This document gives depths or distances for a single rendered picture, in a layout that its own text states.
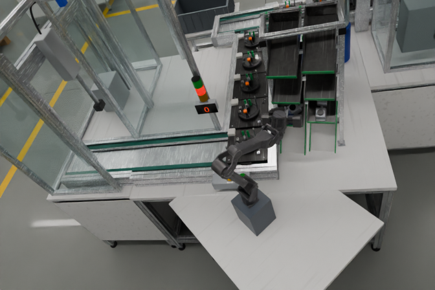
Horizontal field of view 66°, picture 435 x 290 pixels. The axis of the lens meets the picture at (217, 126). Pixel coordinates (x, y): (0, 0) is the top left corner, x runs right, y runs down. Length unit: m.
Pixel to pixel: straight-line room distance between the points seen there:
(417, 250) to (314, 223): 1.08
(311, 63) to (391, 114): 1.20
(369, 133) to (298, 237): 0.74
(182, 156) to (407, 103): 1.52
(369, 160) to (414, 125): 0.82
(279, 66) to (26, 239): 2.99
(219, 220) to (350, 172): 0.74
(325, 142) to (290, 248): 0.57
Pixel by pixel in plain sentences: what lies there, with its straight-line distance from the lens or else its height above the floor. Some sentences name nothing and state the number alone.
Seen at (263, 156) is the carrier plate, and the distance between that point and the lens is 1.89.
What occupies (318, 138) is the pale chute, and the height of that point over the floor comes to 1.04.
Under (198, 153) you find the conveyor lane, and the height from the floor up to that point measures 0.92.
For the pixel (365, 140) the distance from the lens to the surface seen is 2.07.
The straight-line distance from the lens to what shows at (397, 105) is 2.54.
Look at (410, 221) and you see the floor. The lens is 2.81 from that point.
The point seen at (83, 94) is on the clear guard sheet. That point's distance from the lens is 2.86.
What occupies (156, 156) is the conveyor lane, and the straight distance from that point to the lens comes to 2.20.
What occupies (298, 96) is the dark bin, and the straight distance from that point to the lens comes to 1.60.
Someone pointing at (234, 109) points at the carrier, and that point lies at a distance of 2.18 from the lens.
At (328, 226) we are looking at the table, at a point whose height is 0.86.
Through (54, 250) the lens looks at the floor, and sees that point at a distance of 3.52.
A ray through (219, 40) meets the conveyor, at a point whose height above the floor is 0.92.
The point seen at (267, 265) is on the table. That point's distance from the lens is 1.74.
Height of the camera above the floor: 2.49
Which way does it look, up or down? 46 degrees down
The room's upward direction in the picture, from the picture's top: 22 degrees counter-clockwise
